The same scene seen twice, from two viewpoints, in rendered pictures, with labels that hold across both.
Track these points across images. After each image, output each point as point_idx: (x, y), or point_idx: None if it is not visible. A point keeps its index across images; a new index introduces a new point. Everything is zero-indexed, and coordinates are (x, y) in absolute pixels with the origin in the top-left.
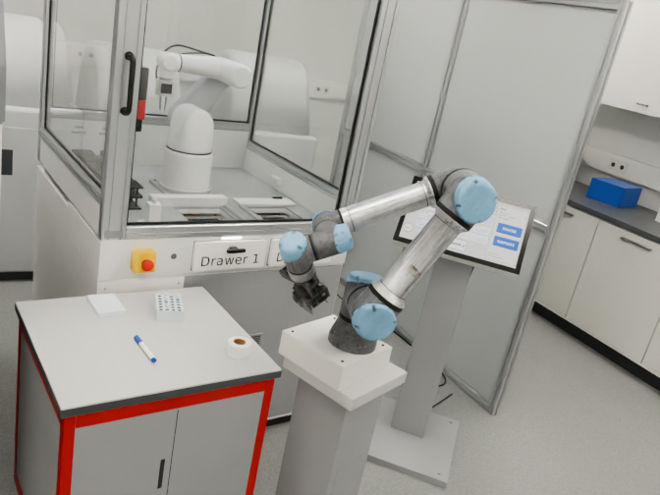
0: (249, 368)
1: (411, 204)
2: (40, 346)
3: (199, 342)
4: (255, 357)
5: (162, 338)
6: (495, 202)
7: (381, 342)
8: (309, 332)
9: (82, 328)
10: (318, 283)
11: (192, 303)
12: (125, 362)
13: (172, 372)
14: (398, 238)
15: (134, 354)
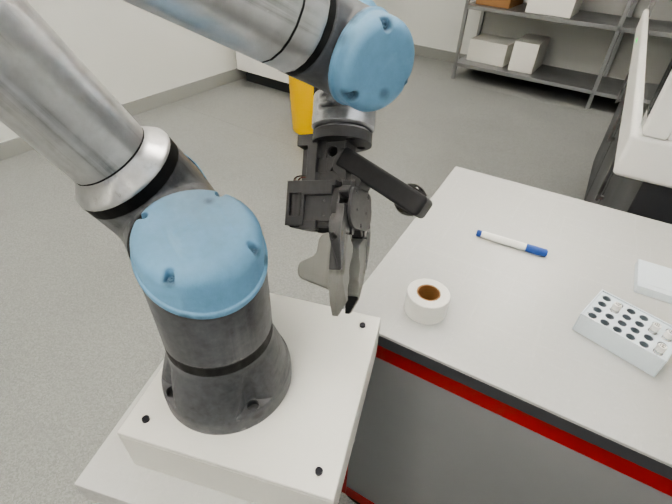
0: (378, 288)
1: None
2: (577, 201)
3: (490, 299)
4: (393, 316)
5: (531, 277)
6: None
7: (150, 435)
8: (332, 347)
9: (606, 239)
10: (298, 146)
11: (649, 399)
12: (496, 221)
13: (443, 233)
14: None
15: (509, 236)
